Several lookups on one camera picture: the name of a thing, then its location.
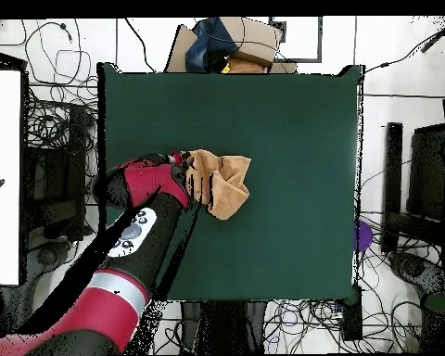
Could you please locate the tan terry towel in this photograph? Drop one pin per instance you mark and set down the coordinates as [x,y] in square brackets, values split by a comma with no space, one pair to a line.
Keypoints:
[230,185]

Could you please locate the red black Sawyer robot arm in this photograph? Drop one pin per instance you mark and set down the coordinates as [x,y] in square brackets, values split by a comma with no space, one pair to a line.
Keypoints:
[107,307]

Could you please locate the black metal rack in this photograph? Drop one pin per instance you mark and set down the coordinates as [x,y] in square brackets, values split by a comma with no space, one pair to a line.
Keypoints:
[74,148]

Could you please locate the dark green table cloth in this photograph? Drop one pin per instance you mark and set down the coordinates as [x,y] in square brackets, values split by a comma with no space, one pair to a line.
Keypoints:
[282,148]

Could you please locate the dark blue garment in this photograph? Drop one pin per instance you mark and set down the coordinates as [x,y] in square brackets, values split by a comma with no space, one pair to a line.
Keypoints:
[207,44]

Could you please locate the brown cardboard box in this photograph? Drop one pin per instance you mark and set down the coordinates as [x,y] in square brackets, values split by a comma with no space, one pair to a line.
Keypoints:
[256,37]

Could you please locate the grey stand base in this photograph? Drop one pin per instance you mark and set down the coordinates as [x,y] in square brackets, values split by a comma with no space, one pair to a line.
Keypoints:
[411,269]
[48,256]

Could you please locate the white board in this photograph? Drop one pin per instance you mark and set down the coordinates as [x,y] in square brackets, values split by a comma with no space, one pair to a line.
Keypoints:
[2,148]

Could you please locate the purple round object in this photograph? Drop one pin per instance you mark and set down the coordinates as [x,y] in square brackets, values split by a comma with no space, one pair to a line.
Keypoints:
[364,235]

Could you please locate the black upright bar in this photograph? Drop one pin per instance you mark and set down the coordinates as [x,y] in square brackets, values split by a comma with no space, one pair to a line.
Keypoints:
[392,167]

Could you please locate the black power strip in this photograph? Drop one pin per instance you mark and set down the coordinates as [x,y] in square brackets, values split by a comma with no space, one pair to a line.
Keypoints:
[352,319]

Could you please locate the black panel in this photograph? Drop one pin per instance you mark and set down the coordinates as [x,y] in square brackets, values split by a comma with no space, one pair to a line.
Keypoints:
[428,167]

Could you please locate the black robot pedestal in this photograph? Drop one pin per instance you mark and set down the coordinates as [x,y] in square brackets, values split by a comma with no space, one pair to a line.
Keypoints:
[222,326]

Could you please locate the black square floor frame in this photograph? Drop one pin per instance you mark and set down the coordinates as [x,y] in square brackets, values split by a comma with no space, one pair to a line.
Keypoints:
[320,37]

